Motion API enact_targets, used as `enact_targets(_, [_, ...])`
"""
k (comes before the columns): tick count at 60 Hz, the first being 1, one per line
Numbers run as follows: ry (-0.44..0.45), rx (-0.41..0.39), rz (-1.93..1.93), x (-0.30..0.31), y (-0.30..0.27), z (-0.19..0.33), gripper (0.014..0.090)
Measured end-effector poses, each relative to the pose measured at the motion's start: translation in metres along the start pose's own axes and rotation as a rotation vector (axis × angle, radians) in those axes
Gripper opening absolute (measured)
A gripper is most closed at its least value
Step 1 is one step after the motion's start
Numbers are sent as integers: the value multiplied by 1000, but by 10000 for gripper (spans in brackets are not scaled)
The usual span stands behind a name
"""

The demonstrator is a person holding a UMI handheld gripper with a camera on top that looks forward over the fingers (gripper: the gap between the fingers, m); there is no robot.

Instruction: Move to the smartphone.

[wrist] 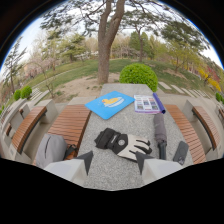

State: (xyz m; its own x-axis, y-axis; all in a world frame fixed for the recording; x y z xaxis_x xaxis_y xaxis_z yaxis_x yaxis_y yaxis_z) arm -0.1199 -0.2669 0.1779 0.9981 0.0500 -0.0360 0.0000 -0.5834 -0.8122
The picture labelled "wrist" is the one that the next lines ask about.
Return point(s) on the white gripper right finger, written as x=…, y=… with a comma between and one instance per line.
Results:
x=160, y=168

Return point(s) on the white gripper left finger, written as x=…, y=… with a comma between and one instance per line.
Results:
x=70, y=168

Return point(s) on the black smartphone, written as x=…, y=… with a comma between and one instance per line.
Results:
x=181, y=152

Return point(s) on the grey backpack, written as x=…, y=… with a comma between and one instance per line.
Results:
x=51, y=150

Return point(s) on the folded grey umbrella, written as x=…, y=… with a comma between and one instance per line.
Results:
x=160, y=133

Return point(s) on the black and white glove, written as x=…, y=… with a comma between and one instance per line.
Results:
x=125, y=144

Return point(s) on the wooden slat bench seat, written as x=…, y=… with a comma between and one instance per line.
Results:
x=25, y=128
x=184, y=133
x=207, y=125
x=70, y=125

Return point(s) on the purple colour chart booklet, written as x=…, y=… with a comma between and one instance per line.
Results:
x=148, y=104

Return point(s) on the blue mat with yellow duck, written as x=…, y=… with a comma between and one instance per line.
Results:
x=109, y=104

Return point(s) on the small round green bush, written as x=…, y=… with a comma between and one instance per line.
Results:
x=17, y=95
x=26, y=91

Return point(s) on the large tree trunk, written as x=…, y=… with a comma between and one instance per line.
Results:
x=107, y=43

